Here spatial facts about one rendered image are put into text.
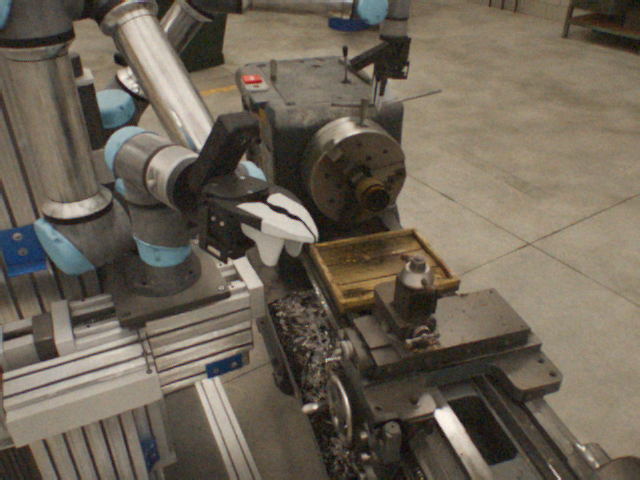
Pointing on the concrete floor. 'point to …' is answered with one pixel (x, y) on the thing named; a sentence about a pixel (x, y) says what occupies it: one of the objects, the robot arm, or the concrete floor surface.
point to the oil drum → (347, 25)
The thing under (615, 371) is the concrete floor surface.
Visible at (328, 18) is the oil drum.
